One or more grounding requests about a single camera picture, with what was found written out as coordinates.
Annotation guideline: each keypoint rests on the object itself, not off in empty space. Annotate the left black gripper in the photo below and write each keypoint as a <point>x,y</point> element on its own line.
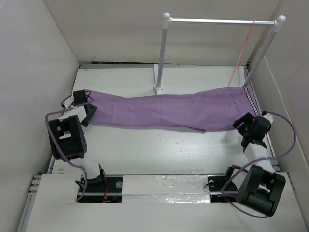
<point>86,121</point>

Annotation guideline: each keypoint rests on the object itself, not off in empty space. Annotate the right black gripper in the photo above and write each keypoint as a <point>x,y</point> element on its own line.
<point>247,118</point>

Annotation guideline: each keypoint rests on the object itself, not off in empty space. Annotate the purple trousers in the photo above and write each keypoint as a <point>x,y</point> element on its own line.
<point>211,110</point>

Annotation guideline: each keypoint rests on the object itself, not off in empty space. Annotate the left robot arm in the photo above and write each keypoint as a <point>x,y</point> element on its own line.
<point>67,139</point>

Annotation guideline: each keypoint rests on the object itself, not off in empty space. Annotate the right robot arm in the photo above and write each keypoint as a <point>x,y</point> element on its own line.
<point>260,190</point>

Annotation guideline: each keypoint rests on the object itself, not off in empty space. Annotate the white clothes rack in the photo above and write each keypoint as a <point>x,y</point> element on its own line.
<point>167,20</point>

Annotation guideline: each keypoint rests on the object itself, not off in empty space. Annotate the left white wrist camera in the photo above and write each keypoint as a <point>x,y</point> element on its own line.
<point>67,103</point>

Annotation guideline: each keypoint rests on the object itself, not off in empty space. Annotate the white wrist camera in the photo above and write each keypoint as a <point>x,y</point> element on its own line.
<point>267,116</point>
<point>67,103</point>

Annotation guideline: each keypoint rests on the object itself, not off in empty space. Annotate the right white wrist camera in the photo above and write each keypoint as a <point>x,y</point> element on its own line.
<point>267,116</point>

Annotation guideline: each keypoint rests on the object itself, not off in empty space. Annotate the pink wire hanger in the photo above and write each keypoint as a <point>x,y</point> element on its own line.
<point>241,53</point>

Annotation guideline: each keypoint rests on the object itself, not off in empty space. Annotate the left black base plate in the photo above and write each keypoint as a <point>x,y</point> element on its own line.
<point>100,191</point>

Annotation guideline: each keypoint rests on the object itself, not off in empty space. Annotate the aluminium frame rail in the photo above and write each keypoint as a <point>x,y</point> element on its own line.
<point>40,142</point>

